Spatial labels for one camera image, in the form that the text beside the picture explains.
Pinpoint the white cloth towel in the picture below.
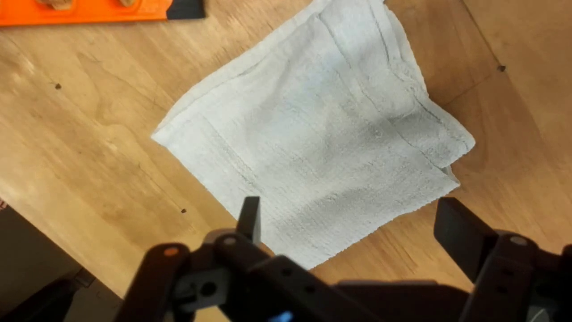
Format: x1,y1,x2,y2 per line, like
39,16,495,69
150,0,477,271

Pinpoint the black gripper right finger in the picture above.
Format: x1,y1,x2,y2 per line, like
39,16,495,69
433,196,572,322

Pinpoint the orange utility tool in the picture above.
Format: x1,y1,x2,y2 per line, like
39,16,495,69
0,0,207,28

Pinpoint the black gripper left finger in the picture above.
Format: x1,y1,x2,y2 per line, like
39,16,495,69
113,194,383,322

